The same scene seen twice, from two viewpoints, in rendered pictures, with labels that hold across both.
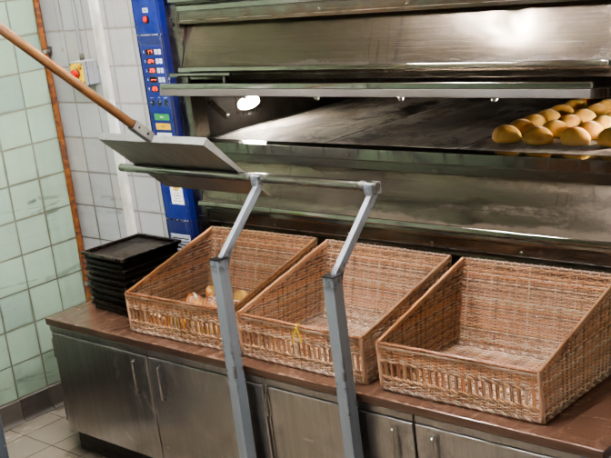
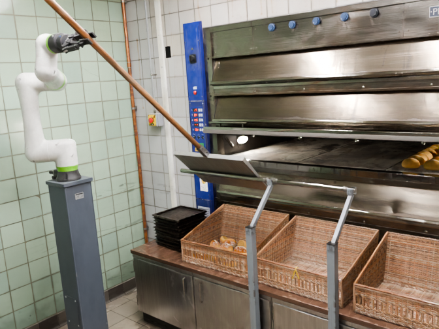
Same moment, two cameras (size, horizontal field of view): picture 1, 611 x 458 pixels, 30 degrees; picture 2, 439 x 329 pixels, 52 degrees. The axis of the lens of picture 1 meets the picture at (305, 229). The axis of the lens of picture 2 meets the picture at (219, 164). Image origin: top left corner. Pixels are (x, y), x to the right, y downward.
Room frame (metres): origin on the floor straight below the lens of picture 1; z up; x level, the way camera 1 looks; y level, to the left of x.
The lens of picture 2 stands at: (1.15, 0.59, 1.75)
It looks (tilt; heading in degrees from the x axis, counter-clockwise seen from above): 11 degrees down; 356
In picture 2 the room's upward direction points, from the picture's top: 4 degrees counter-clockwise
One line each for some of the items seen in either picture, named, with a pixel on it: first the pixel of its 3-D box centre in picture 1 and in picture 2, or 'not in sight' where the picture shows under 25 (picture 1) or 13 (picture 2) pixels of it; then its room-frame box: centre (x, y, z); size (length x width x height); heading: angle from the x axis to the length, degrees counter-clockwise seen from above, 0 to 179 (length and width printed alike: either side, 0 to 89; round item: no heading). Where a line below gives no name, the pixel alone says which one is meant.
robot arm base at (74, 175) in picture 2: not in sight; (63, 173); (3.96, 1.37, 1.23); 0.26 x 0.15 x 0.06; 46
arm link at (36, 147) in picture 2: not in sight; (34, 118); (3.90, 1.48, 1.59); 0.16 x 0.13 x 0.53; 99
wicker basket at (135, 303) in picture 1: (223, 284); (235, 237); (3.95, 0.32, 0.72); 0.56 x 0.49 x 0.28; 47
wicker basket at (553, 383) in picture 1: (499, 333); (426, 281); (3.11, -0.52, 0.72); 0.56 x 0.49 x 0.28; 46
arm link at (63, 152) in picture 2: not in sight; (63, 154); (3.92, 1.34, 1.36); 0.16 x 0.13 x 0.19; 99
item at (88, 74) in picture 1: (84, 72); (155, 119); (4.76, 0.83, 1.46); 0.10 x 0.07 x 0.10; 45
